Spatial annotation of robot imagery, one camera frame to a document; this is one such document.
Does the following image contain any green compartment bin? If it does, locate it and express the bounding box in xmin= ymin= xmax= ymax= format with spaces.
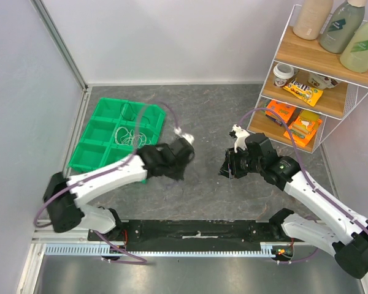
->
xmin=68 ymin=97 xmax=166 ymax=173

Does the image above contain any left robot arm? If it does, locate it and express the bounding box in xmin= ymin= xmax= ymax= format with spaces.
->
xmin=43 ymin=134 xmax=194 ymax=241

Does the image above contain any white wire shelf rack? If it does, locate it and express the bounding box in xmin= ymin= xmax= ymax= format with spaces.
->
xmin=256 ymin=4 xmax=368 ymax=153

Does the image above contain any yellow candy bag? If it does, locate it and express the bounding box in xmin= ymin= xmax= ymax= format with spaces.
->
xmin=283 ymin=78 xmax=324 ymax=107

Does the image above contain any white cable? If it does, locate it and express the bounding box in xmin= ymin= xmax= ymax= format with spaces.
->
xmin=114 ymin=126 xmax=151 ymax=148

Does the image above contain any orange yellow snack box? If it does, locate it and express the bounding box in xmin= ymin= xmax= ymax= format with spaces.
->
xmin=289 ymin=110 xmax=323 ymax=147

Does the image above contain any slotted cable duct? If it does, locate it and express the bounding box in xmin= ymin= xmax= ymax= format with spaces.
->
xmin=45 ymin=242 xmax=279 ymax=258

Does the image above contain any light green pump bottle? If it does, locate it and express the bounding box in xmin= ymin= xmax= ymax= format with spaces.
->
xmin=340 ymin=22 xmax=368 ymax=73

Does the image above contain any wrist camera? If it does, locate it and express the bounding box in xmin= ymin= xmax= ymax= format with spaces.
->
xmin=229 ymin=124 xmax=250 ymax=153
xmin=174 ymin=127 xmax=194 ymax=145

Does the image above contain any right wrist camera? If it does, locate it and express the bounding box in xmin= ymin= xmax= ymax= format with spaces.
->
xmin=229 ymin=124 xmax=250 ymax=153

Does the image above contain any white paper cup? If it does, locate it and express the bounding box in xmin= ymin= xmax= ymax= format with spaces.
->
xmin=273 ymin=63 xmax=295 ymax=88

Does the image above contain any beige pump bottle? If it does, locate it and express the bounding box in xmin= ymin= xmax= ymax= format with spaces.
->
xmin=293 ymin=0 xmax=334 ymax=40

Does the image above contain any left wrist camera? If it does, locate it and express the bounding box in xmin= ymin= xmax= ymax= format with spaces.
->
xmin=174 ymin=127 xmax=194 ymax=145

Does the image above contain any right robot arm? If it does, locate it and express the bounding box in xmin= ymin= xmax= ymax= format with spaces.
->
xmin=220 ymin=126 xmax=368 ymax=279

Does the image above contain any grey-green pump bottle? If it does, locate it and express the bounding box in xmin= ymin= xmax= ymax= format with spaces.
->
xmin=319 ymin=0 xmax=367 ymax=54

